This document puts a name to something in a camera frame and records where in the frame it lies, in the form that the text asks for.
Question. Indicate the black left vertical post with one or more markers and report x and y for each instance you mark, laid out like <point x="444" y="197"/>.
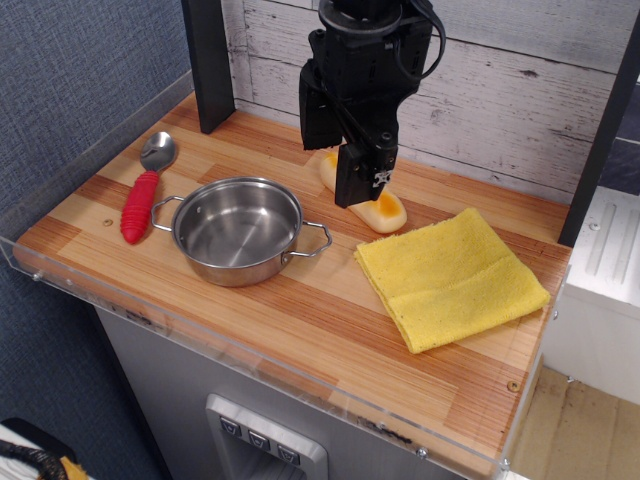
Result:
<point x="209" y="59"/>

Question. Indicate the clear acrylic table guard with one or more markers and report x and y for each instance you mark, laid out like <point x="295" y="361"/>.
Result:
<point x="317" y="329"/>

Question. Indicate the stainless steel pot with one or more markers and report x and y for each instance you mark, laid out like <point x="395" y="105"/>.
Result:
<point x="240" y="231"/>

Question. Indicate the grey toy fridge cabinet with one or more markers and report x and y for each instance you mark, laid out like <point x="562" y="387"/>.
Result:
<point x="171" y="383"/>

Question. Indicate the yellow folded towel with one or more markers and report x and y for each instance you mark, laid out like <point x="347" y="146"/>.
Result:
<point x="448" y="281"/>

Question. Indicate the yellow object at corner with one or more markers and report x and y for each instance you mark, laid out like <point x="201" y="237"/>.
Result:
<point x="73" y="471"/>

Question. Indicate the white ribbed side unit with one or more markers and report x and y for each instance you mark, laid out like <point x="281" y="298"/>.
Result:
<point x="593" y="336"/>

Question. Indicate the red handled metal spoon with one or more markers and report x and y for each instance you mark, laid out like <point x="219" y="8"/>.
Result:
<point x="158" y="153"/>

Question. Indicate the toy bread loaf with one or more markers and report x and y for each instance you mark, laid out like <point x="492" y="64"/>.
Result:
<point x="385" y="215"/>

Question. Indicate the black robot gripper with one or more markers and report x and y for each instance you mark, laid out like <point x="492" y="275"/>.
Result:
<point x="367" y="58"/>

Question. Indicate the black vertical post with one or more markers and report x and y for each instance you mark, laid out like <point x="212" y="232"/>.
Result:
<point x="611" y="120"/>
<point x="209" y="59"/>

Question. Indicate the black right vertical post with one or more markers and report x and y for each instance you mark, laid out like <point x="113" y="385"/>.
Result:
<point x="611" y="120"/>

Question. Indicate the silver dispenser button panel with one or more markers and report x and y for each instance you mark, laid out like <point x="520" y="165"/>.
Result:
<point x="251" y="446"/>

